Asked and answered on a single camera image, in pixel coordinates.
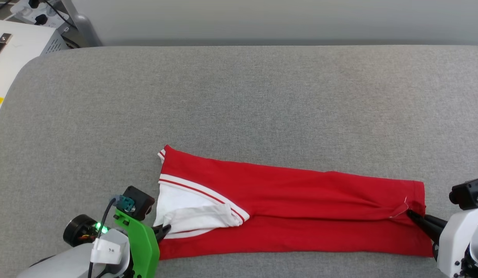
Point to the grey metal frame leg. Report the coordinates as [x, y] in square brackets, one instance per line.
[84, 29]

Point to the white power strip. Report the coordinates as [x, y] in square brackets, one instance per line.
[49, 17]

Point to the black power plug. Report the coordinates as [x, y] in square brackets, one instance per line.
[41, 19]
[33, 3]

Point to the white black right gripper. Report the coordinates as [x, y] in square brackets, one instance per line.
[455, 239]

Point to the dark grey right wrist camera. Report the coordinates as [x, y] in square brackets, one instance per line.
[468, 193]

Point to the white metal equipment box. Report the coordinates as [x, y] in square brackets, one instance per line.
[26, 50]

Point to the dark grey wrist camera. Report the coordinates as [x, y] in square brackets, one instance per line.
[468, 193]
[140, 200]

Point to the red basketball jersey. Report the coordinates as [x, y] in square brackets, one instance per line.
[300, 193]

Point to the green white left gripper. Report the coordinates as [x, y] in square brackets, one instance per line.
[142, 251]

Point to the dark grey left wrist camera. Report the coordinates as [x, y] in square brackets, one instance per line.
[140, 200]

